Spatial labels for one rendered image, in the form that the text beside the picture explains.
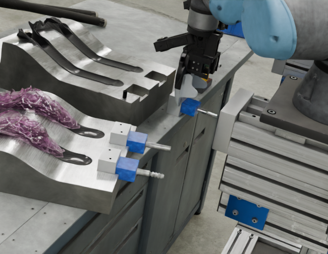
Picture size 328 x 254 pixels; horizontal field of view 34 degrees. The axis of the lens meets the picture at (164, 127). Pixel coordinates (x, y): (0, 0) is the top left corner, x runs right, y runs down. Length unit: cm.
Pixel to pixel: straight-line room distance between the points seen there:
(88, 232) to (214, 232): 111
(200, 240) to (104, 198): 127
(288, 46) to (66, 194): 49
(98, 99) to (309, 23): 59
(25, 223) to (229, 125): 43
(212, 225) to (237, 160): 128
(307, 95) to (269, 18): 21
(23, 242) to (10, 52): 58
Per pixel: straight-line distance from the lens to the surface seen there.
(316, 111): 101
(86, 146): 114
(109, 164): 105
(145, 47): 182
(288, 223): 119
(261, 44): 90
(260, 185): 111
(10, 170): 105
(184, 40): 133
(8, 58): 142
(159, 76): 143
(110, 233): 143
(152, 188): 157
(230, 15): 117
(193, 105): 140
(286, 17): 88
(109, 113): 129
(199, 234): 230
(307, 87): 103
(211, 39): 132
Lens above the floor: 147
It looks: 29 degrees down
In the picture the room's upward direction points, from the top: 10 degrees clockwise
